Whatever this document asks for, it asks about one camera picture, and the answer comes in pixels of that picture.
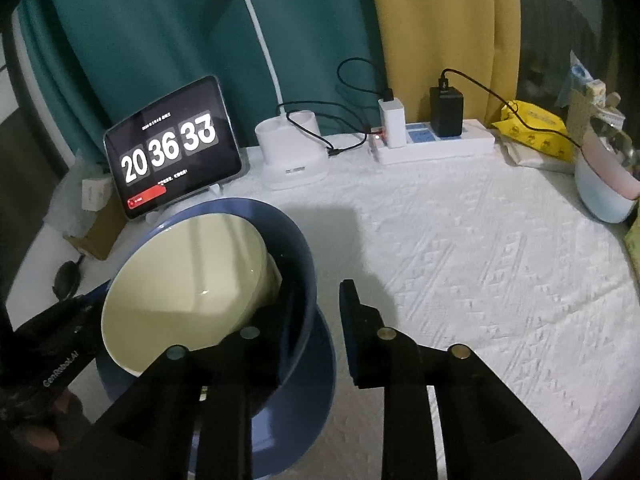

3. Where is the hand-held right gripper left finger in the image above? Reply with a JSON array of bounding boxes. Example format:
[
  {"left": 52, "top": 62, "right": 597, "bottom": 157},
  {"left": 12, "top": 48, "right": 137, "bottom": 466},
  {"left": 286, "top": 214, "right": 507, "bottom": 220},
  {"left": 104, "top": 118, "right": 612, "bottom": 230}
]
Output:
[{"left": 52, "top": 280, "right": 301, "bottom": 480}]

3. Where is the white power strip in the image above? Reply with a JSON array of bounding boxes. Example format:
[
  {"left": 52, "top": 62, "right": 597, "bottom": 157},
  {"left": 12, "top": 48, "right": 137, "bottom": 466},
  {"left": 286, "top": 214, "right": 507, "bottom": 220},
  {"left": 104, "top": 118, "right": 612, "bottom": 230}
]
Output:
[{"left": 369, "top": 119, "right": 496, "bottom": 166}]

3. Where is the teal curtain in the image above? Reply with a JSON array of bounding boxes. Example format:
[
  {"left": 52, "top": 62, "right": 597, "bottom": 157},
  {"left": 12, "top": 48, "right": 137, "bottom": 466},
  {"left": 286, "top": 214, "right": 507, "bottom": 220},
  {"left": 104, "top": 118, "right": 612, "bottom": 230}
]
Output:
[{"left": 15, "top": 0, "right": 386, "bottom": 161}]

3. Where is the white charger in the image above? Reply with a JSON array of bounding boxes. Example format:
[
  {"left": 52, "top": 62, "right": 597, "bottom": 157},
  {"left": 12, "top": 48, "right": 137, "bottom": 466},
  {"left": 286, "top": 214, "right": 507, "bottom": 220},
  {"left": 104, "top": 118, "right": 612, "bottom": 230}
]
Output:
[{"left": 377, "top": 99, "right": 406, "bottom": 148}]

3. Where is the person's left hand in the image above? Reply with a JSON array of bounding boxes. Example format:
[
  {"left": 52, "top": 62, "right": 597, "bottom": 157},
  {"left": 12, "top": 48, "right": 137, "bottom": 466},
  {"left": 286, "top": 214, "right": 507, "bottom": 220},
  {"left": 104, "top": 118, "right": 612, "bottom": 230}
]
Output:
[{"left": 0, "top": 390, "right": 86, "bottom": 453}]

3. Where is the black charger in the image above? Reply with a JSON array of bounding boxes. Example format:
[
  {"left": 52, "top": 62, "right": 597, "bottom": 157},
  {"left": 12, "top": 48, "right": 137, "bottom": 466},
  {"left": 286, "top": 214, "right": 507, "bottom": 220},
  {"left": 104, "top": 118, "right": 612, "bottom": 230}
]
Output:
[{"left": 430, "top": 86, "right": 465, "bottom": 137}]

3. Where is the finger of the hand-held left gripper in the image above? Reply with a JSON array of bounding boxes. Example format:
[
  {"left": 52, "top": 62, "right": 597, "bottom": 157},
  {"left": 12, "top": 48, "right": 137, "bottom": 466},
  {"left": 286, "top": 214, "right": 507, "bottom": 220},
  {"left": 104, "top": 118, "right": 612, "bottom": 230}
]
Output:
[{"left": 50, "top": 281, "right": 112, "bottom": 321}]

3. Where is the pale blue steel bowl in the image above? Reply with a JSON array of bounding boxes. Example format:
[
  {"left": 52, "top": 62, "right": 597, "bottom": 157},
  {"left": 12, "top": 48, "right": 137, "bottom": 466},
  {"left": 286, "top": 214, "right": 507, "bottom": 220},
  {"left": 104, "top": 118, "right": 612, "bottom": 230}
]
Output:
[{"left": 574, "top": 152, "right": 638, "bottom": 224}]

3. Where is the blue white packet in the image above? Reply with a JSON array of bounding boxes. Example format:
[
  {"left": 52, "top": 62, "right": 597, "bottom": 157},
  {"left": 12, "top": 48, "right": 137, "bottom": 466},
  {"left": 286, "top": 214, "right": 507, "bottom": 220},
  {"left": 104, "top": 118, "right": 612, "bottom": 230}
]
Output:
[{"left": 570, "top": 52, "right": 596, "bottom": 91}]

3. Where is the black round object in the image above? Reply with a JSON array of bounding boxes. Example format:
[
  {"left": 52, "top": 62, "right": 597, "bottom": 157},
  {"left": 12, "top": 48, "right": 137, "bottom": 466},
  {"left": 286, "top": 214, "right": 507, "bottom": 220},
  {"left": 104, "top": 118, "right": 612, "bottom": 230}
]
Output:
[{"left": 52, "top": 255, "right": 86, "bottom": 303}]

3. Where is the light blue plate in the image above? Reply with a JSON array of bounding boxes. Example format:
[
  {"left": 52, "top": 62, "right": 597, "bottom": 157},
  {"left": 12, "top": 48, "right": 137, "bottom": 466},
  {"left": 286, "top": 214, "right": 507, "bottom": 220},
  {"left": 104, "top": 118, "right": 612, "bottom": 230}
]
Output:
[{"left": 95, "top": 307, "right": 337, "bottom": 467}]

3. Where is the small white box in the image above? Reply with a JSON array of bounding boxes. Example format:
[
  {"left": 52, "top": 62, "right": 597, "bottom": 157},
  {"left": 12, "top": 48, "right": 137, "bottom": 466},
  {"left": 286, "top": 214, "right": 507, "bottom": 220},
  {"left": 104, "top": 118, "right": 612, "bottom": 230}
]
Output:
[{"left": 81, "top": 176, "right": 113, "bottom": 211}]

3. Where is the large blue bowl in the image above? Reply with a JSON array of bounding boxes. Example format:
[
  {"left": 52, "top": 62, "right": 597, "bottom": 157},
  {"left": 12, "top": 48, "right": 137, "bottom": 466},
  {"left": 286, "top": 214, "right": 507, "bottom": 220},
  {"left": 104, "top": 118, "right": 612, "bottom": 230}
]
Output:
[{"left": 102, "top": 197, "right": 318, "bottom": 417}]

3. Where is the yellow curtain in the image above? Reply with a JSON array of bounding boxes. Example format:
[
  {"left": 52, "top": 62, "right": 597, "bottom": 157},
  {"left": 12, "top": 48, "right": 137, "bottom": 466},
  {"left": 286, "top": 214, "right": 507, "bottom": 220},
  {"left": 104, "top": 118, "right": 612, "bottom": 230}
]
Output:
[{"left": 365, "top": 0, "right": 521, "bottom": 121}]

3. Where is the yellow tissue box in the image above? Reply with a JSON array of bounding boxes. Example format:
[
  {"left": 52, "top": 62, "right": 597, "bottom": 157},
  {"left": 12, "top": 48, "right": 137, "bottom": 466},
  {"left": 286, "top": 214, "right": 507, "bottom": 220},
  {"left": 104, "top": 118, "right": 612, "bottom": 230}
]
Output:
[{"left": 622, "top": 205, "right": 640, "bottom": 276}]

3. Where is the cardboard box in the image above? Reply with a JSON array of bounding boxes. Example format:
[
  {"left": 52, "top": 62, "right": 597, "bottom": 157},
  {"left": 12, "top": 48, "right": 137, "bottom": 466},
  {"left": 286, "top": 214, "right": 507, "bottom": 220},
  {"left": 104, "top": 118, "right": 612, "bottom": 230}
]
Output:
[{"left": 62, "top": 197, "right": 126, "bottom": 261}]

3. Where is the white tissue pack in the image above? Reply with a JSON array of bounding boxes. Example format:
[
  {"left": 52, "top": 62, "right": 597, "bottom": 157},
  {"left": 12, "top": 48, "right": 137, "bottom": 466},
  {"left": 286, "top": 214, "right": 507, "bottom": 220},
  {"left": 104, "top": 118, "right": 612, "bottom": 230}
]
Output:
[{"left": 501, "top": 137, "right": 576, "bottom": 173}]

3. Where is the black cable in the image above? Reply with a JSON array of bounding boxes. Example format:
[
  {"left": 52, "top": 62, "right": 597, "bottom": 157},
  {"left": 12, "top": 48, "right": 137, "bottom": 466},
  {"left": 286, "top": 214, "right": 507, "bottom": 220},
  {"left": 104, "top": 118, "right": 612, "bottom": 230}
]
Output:
[
  {"left": 439, "top": 67, "right": 583, "bottom": 151},
  {"left": 277, "top": 57, "right": 396, "bottom": 158}
]

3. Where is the white textured tablecloth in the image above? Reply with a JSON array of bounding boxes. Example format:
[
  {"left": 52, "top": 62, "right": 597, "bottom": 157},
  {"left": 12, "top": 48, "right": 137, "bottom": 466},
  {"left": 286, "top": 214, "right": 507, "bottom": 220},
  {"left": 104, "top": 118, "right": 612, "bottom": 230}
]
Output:
[{"left": 15, "top": 145, "right": 640, "bottom": 480}]

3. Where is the white perforated basket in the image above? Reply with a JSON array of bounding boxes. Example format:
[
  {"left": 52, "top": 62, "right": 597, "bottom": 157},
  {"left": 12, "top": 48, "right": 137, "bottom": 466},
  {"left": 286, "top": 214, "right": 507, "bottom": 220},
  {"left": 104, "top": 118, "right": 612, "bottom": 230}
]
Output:
[{"left": 567, "top": 85, "right": 626, "bottom": 136}]

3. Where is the cream bowl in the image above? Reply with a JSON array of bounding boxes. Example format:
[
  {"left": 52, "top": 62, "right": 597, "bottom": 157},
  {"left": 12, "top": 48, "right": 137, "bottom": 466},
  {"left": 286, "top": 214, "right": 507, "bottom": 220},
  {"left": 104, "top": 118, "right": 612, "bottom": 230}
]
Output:
[{"left": 101, "top": 215, "right": 283, "bottom": 377}]

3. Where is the tablet with clock display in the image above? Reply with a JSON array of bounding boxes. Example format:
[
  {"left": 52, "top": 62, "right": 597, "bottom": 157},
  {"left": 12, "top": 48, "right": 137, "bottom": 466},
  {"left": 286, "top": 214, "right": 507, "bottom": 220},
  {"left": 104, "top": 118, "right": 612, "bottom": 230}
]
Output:
[{"left": 103, "top": 76, "right": 244, "bottom": 221}]

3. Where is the clear plastic bag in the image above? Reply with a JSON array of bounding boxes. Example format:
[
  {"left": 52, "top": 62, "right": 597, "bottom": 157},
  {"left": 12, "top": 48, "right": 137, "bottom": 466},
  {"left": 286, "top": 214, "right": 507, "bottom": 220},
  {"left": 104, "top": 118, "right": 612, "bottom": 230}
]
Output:
[{"left": 42, "top": 147, "right": 118, "bottom": 233}]

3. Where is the white desk lamp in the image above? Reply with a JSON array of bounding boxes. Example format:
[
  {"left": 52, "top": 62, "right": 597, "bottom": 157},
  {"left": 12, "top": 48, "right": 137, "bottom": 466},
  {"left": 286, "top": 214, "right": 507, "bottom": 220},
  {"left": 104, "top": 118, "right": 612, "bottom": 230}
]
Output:
[{"left": 166, "top": 0, "right": 331, "bottom": 192}]

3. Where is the yellow wet wipes pack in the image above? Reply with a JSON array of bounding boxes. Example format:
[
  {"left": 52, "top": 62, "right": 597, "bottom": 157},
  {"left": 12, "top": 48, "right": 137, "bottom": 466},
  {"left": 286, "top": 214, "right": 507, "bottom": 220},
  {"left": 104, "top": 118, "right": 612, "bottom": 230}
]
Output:
[{"left": 491, "top": 100, "right": 576, "bottom": 162}]

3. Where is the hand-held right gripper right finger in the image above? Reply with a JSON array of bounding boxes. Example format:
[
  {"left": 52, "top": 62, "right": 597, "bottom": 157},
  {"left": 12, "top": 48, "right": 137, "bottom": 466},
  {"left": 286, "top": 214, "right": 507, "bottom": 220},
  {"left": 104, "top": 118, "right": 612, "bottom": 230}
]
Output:
[{"left": 339, "top": 280, "right": 583, "bottom": 480}]

